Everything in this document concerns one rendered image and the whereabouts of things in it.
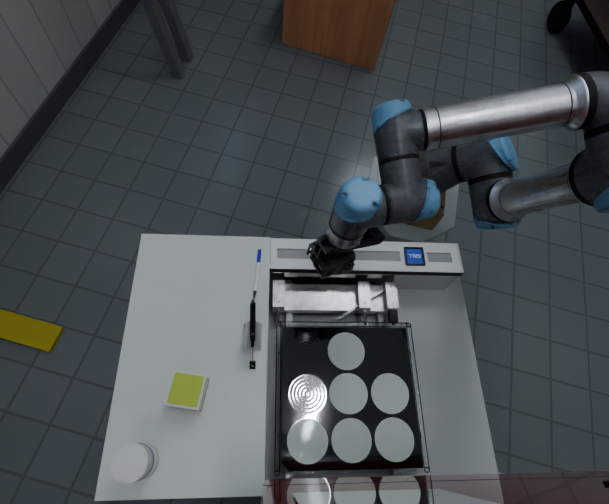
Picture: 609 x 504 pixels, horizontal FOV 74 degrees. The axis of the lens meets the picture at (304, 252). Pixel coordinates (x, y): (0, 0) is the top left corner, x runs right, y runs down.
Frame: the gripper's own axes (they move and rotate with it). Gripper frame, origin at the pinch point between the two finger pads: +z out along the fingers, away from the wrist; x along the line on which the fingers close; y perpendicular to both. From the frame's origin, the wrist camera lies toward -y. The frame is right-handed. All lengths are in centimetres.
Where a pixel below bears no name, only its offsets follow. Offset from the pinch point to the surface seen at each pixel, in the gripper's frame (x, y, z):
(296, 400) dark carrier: 21.9, 21.4, 16.3
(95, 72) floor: -218, 23, 110
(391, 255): 1.8, -20.8, 10.1
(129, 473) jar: 18, 58, 1
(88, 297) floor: -73, 74, 109
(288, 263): -9.8, 6.4, 10.4
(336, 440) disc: 34.7, 17.5, 15.9
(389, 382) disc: 30.2, -1.9, 15.6
